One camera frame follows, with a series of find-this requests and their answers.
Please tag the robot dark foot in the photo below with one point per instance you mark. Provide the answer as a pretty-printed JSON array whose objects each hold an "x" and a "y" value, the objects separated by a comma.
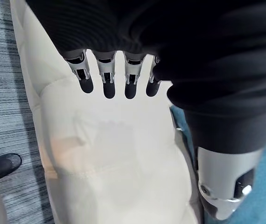
[{"x": 2, "y": 165}]

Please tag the white quilted cushion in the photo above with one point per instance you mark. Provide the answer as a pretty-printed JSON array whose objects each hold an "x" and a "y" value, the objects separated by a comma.
[{"x": 114, "y": 149}]

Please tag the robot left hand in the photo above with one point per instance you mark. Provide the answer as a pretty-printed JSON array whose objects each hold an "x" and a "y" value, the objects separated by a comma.
[{"x": 193, "y": 46}]

